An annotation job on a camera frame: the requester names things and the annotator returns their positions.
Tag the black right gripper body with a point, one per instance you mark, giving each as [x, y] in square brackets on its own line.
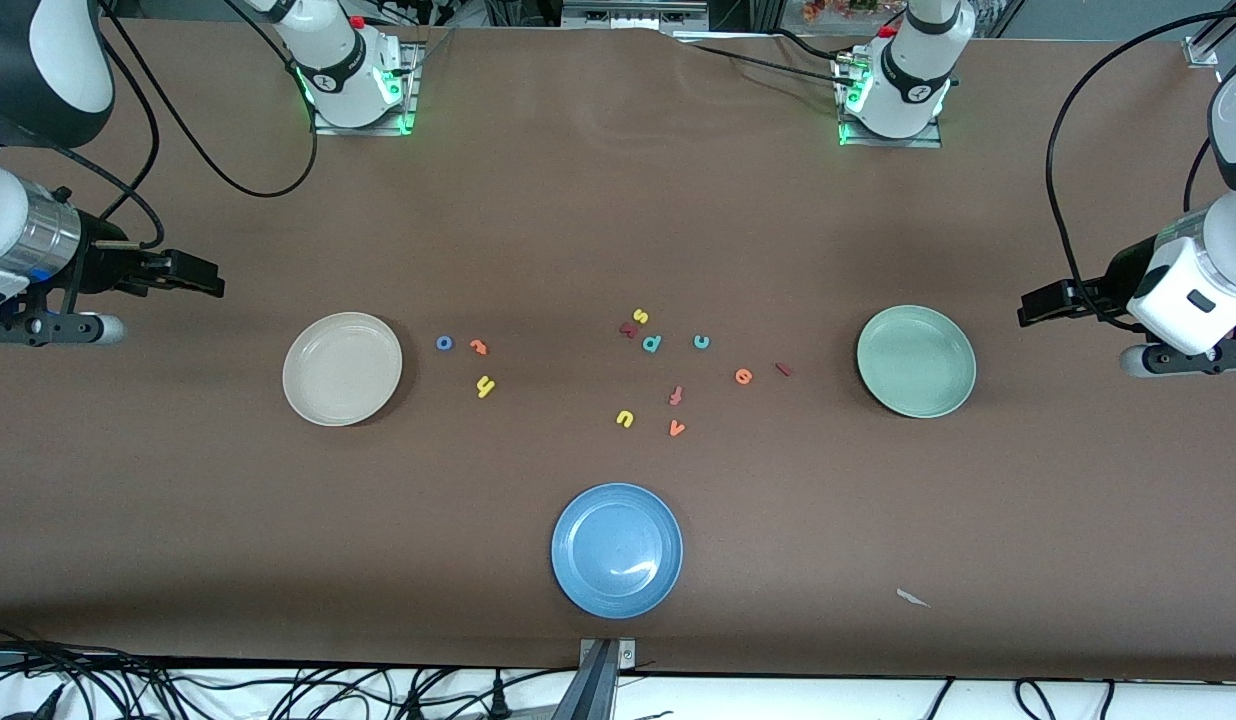
[102, 268]

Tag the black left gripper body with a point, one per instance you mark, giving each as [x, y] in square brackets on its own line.
[1121, 275]

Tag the yellow letter y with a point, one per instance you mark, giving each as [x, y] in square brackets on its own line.
[485, 387]

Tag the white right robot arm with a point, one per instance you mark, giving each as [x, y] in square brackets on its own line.
[338, 70]

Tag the green plate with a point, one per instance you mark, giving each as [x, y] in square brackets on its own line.
[916, 361]

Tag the beige brown plate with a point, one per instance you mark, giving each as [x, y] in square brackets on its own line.
[342, 369]

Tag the white paper scrap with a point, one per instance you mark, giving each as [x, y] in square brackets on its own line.
[913, 598]

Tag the orange flower decoration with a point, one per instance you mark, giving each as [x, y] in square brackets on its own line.
[838, 8]

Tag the brown table cover sheet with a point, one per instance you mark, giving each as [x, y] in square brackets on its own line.
[578, 200]

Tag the blue plate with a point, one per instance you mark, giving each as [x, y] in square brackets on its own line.
[617, 551]

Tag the grey power strip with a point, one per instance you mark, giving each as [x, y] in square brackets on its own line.
[628, 15]

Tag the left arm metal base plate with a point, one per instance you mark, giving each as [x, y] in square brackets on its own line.
[898, 143]

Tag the aluminium frame profile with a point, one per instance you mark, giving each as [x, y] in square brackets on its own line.
[1203, 50]

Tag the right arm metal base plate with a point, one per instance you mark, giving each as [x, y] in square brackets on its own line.
[412, 90]

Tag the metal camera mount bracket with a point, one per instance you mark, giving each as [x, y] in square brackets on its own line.
[598, 680]

